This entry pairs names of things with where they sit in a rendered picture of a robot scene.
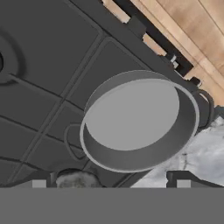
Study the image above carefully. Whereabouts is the grey pot with handles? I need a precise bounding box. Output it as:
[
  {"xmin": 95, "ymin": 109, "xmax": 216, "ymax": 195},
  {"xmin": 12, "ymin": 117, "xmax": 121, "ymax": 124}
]
[{"xmin": 64, "ymin": 69, "xmax": 215, "ymax": 174}]

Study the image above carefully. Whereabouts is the small silver stove knob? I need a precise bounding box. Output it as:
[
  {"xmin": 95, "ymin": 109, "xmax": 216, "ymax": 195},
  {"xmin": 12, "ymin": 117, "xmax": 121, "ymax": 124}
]
[{"xmin": 170, "ymin": 54, "xmax": 180, "ymax": 69}]

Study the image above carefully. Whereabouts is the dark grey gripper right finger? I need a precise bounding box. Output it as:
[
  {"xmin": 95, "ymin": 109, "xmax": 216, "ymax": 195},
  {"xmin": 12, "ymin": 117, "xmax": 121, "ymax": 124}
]
[{"xmin": 165, "ymin": 170, "xmax": 224, "ymax": 189}]

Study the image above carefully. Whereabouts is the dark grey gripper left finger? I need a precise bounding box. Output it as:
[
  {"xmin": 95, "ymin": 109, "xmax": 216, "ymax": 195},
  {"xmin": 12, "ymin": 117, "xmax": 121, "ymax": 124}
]
[{"xmin": 1, "ymin": 171, "xmax": 57, "ymax": 189}]

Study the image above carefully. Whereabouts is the grey mottled round object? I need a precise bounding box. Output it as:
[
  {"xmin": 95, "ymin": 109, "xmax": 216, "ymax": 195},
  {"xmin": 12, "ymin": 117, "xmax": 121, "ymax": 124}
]
[{"xmin": 55, "ymin": 168, "xmax": 103, "ymax": 189}]

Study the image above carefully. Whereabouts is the dark grey stove hob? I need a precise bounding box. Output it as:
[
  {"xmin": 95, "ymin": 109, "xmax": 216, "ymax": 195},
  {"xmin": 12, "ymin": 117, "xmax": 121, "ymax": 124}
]
[{"xmin": 0, "ymin": 0, "xmax": 205, "ymax": 189}]

